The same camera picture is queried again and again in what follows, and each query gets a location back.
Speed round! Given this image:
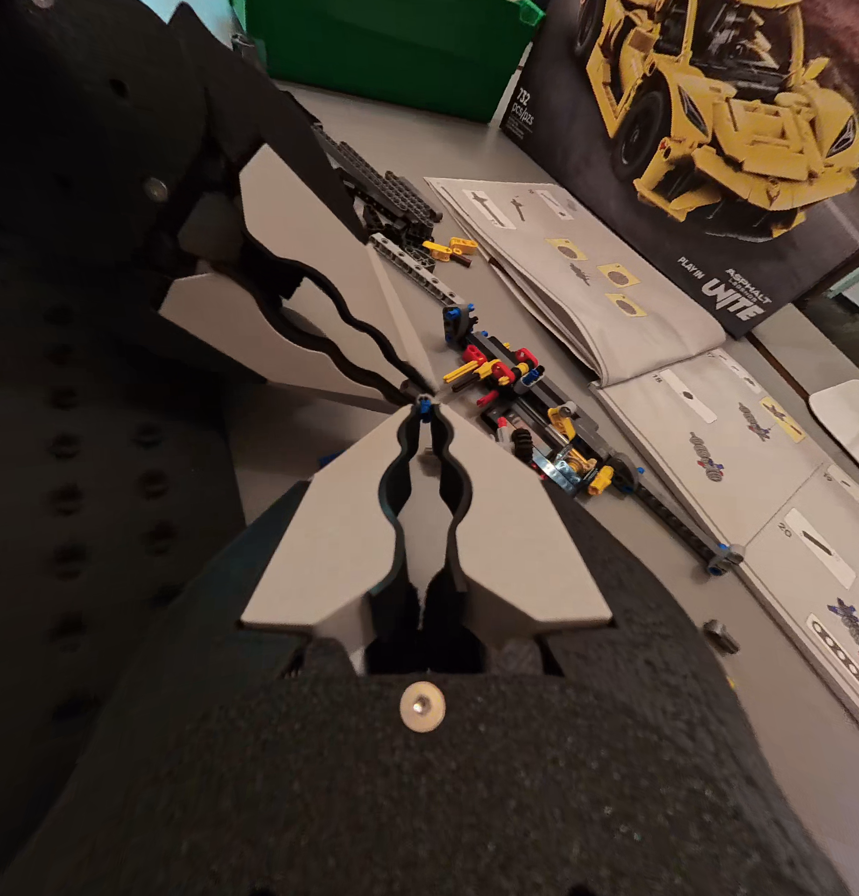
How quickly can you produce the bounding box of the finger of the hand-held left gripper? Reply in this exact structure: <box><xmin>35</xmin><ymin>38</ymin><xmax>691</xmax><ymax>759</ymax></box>
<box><xmin>237</xmin><ymin>142</ymin><xmax>439</xmax><ymax>394</ymax></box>
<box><xmin>156</xmin><ymin>269</ymin><xmax>413</xmax><ymax>408</ymax></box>

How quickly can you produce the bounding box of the lego set box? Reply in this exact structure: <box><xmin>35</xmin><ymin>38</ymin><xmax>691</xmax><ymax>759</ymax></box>
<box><xmin>500</xmin><ymin>0</ymin><xmax>859</xmax><ymax>342</ymax></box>

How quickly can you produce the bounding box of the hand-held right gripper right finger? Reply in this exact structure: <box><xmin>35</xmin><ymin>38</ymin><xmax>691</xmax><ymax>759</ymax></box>
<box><xmin>429</xmin><ymin>402</ymin><xmax>614</xmax><ymax>659</ymax></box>

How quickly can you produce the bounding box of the light grey lego beam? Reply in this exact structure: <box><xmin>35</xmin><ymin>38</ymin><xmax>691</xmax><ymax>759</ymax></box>
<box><xmin>368</xmin><ymin>232</ymin><xmax>465</xmax><ymax>309</ymax></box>

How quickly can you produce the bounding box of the black dimpled pad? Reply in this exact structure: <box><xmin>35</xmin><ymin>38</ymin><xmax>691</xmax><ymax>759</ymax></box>
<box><xmin>0</xmin><ymin>224</ymin><xmax>248</xmax><ymax>883</ymax></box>

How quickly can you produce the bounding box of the black lego beam pile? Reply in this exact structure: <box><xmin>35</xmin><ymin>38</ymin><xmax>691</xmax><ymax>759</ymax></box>
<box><xmin>314</xmin><ymin>125</ymin><xmax>446</xmax><ymax>242</ymax></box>

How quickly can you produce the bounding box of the lego instruction booklet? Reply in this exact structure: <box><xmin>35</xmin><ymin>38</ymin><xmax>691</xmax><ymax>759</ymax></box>
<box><xmin>424</xmin><ymin>176</ymin><xmax>859</xmax><ymax>743</ymax></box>

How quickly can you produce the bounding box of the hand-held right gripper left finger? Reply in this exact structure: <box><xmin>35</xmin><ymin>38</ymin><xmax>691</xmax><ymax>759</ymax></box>
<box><xmin>239</xmin><ymin>405</ymin><xmax>422</xmax><ymax>676</ymax></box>

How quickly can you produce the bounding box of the lego chassis assembly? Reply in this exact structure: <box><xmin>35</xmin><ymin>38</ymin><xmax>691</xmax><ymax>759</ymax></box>
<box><xmin>440</xmin><ymin>301</ymin><xmax>746</xmax><ymax>578</ymax></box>

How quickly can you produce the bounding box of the green plastic bin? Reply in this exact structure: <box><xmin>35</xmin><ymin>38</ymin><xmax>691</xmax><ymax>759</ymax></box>
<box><xmin>230</xmin><ymin>0</ymin><xmax>546</xmax><ymax>126</ymax></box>

